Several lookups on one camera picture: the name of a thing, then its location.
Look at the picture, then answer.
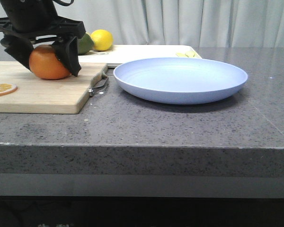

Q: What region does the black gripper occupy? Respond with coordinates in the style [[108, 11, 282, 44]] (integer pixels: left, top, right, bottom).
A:
[[0, 0, 86, 77]]

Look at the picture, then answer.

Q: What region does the orange fruit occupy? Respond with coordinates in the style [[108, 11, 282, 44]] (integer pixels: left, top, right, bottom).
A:
[[29, 44, 71, 80]]

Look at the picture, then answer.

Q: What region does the light blue plate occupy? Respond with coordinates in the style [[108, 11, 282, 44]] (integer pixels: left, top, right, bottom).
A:
[[114, 57, 248, 105]]

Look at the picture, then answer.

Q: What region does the white plastic tray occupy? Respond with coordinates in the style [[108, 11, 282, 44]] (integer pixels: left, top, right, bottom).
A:
[[79, 45, 201, 68]]

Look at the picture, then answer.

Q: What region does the green lime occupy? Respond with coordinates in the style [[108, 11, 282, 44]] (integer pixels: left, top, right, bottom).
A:
[[78, 33, 94, 55]]

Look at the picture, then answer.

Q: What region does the wooden cutting board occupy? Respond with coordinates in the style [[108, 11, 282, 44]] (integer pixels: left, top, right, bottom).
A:
[[0, 61, 107, 114]]

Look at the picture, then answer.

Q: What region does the orange slice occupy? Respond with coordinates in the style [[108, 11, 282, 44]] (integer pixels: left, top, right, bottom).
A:
[[0, 83, 18, 96]]

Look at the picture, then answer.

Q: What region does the yellow lemon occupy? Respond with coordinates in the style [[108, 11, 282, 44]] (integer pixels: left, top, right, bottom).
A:
[[90, 29, 114, 51]]

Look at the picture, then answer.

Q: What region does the white curtain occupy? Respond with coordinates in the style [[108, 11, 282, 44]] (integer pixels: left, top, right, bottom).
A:
[[55, 0, 284, 48]]

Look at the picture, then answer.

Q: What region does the grey cutting board strap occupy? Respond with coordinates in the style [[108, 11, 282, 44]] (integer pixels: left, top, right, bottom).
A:
[[88, 71, 109, 97]]

